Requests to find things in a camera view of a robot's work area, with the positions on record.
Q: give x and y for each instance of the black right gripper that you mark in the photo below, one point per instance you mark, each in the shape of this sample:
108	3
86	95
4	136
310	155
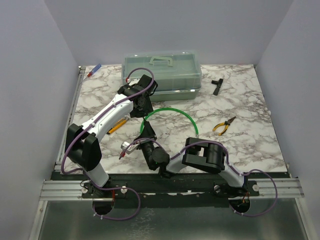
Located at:
148	132

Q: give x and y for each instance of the left side aluminium rail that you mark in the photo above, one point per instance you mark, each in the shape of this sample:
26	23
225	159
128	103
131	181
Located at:
81	75

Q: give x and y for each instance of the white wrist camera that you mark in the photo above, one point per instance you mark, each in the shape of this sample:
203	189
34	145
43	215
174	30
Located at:
127	148
132	81

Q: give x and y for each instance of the yellow black utility knife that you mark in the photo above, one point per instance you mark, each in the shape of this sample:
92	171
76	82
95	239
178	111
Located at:
118	125

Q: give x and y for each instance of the translucent green plastic toolbox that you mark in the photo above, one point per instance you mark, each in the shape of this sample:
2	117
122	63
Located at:
177	73

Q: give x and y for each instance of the black metal base rail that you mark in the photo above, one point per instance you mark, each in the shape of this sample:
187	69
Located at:
185	190

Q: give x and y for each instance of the black T-handle tool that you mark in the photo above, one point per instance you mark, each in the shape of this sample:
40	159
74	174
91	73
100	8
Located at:
218	84

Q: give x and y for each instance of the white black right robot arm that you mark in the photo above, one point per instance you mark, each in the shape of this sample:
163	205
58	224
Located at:
205	155

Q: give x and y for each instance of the yellow handled needle-nose pliers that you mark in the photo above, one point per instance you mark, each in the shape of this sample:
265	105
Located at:
224	124

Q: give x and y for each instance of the blue red screwdriver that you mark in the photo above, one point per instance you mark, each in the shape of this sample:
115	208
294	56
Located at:
94	70

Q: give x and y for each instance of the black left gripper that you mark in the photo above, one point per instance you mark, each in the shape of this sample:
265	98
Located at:
147	109

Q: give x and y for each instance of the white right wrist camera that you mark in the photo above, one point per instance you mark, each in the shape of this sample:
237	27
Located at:
127	148

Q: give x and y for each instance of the green cable lock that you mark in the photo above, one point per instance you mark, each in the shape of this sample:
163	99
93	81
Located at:
177	111

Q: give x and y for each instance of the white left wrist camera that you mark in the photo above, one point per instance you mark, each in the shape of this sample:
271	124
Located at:
132	81

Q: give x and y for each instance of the aluminium extrusion rail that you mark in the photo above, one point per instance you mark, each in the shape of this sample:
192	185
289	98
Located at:
70	190

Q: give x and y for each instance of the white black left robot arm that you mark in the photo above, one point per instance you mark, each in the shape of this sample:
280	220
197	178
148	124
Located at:
82	145

